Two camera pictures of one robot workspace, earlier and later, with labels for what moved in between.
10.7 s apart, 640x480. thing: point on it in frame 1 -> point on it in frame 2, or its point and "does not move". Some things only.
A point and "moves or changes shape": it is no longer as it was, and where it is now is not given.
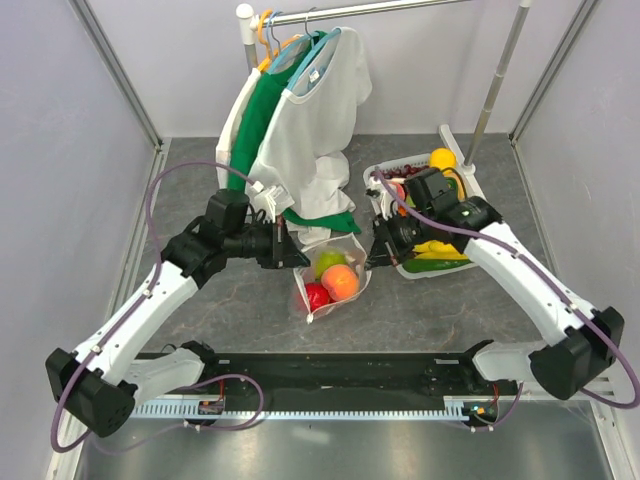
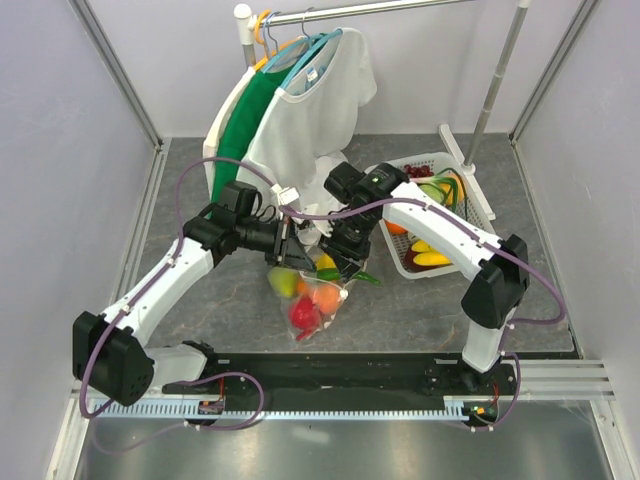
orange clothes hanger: [269, 59] does not move
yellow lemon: [442, 158] -> [325, 263]
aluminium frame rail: [92, 24] does not move
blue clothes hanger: [273, 62] -> [307, 39]
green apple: [327, 259] moves or changes shape
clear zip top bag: [337, 274] moves or changes shape
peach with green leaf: [341, 282] -> [327, 297]
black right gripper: [386, 250] -> [348, 258]
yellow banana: [436, 250] does not move
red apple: [317, 296] -> [305, 316]
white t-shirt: [225, 145] -> [215, 134]
